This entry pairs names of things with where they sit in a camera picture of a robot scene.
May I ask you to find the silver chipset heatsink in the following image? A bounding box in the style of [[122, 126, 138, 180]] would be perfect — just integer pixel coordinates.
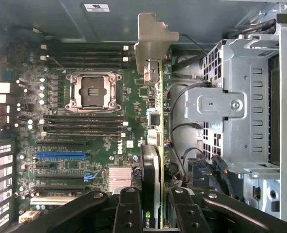
[[108, 166, 132, 187]]

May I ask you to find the green motherboard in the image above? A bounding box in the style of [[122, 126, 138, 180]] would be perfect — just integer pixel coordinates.
[[10, 41, 173, 224]]

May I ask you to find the blue expansion slot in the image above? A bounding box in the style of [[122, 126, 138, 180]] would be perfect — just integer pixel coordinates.
[[36, 151, 90, 160]]

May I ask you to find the perforated silver disk bay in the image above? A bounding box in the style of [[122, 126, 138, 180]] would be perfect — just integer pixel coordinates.
[[184, 33, 287, 221]]

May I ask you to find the CPU socket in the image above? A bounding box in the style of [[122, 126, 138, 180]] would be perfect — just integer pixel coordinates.
[[64, 71, 124, 114]]

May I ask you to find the black open PC case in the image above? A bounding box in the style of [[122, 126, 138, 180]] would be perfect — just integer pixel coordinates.
[[0, 0, 287, 233]]

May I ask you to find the black power connector cable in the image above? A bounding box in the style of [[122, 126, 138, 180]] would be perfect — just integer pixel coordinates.
[[210, 154, 234, 199]]

